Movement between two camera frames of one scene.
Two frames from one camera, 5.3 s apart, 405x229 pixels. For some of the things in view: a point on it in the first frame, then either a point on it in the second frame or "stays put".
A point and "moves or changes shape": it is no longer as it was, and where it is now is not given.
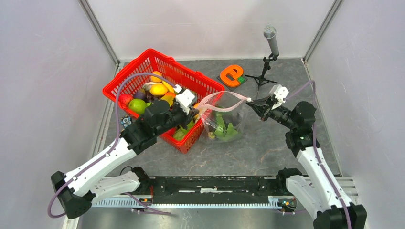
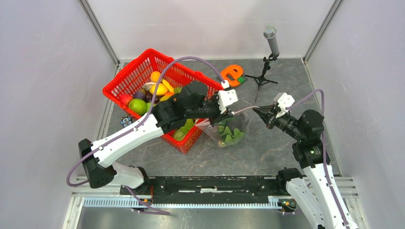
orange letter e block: (236, 70) stays put
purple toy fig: (140, 94) stays put
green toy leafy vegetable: (225, 133) moves or changes shape
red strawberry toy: (124, 100) stays put
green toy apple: (138, 106) stays put
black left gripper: (186, 116) → (220, 116)
